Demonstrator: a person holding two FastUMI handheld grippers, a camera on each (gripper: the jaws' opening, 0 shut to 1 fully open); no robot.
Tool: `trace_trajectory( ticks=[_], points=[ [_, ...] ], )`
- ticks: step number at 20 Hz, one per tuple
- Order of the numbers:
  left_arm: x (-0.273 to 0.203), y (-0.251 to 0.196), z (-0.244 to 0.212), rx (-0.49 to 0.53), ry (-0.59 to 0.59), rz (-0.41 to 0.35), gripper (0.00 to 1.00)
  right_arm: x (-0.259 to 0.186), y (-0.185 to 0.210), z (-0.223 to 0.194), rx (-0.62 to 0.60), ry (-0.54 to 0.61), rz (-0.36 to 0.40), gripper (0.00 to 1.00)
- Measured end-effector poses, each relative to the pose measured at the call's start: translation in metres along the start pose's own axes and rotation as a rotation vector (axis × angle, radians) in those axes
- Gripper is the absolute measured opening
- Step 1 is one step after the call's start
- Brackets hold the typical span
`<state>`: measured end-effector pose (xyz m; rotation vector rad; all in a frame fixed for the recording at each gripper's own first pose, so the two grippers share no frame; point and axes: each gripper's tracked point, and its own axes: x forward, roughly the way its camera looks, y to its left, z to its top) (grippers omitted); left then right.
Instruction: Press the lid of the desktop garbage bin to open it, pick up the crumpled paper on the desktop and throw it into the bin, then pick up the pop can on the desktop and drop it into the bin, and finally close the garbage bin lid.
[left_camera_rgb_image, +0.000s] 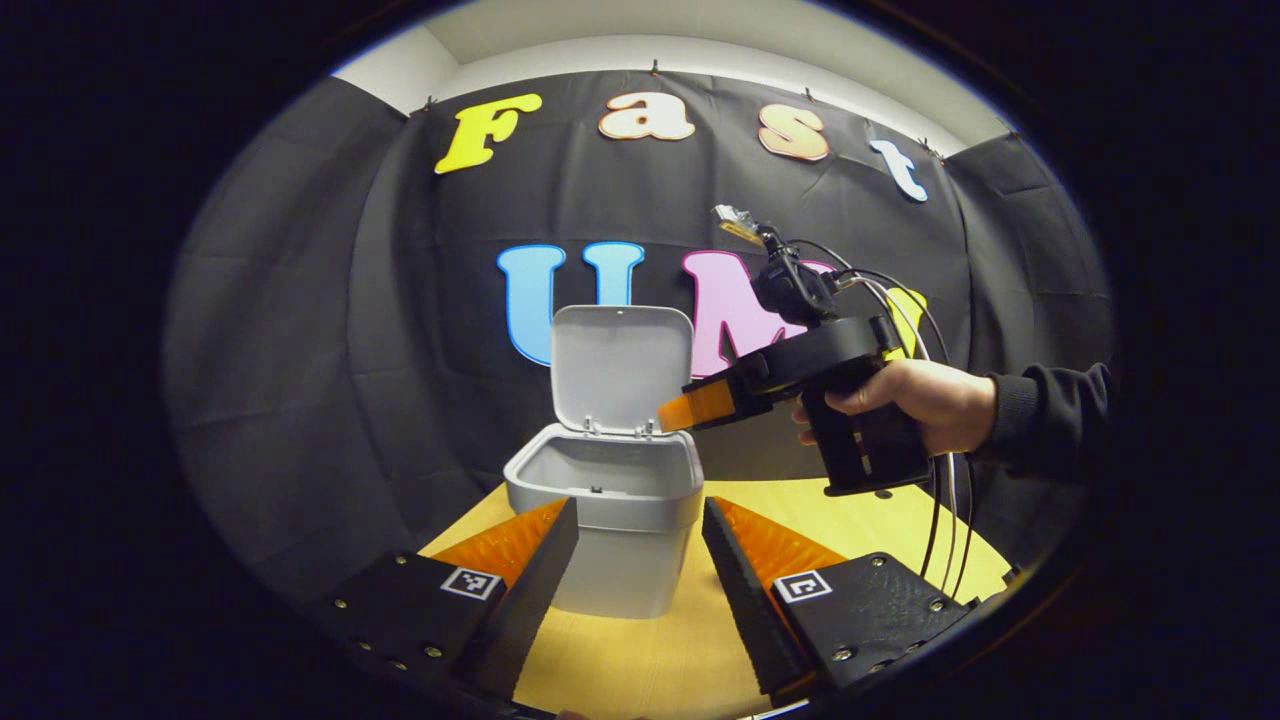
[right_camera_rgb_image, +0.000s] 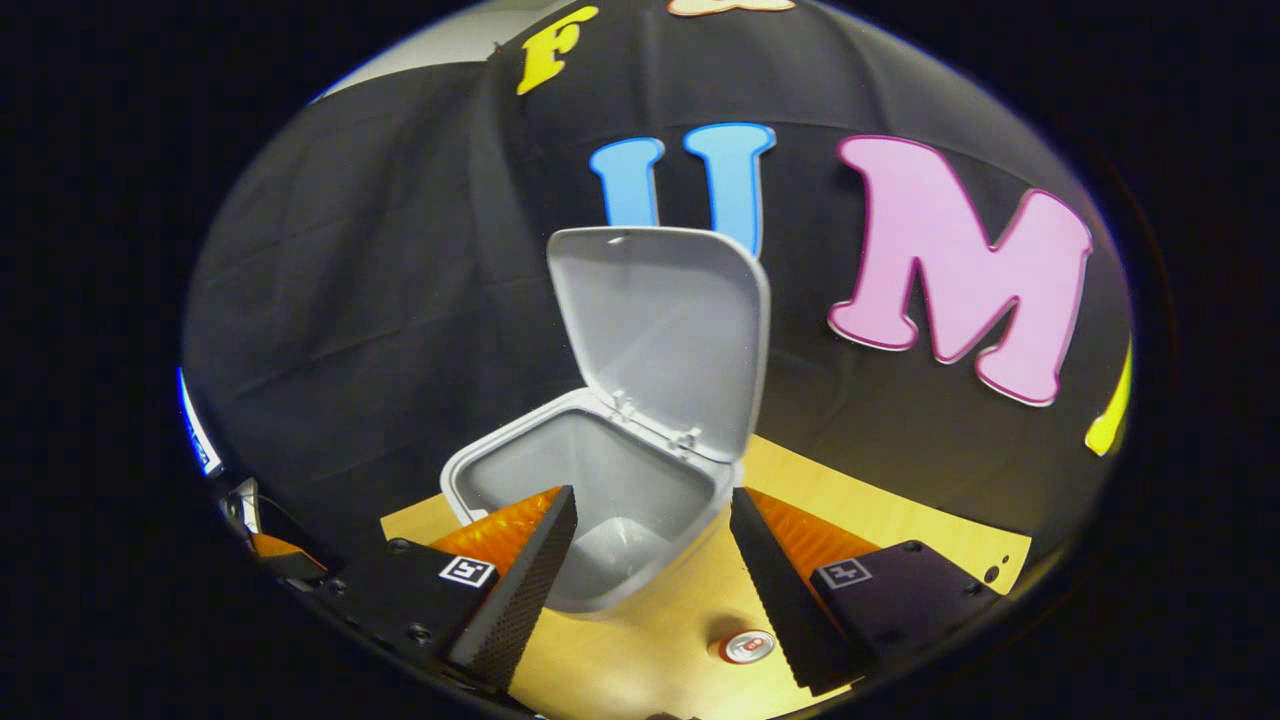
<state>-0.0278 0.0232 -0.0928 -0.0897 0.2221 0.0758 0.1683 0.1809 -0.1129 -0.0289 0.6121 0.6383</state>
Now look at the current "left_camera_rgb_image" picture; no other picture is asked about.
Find white desktop garbage bin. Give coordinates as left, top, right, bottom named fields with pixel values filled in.
left=503, top=304, right=706, bottom=621

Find right hand-held gripper cables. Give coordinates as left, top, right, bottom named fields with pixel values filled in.
left=790, top=238, right=976, bottom=601

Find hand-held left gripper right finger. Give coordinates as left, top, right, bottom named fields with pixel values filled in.
left=700, top=497, right=976, bottom=701

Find black backdrop cloth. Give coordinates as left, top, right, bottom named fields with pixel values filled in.
left=165, top=68, right=1116, bottom=601

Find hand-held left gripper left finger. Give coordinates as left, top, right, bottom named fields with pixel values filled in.
left=330, top=497, right=581, bottom=704

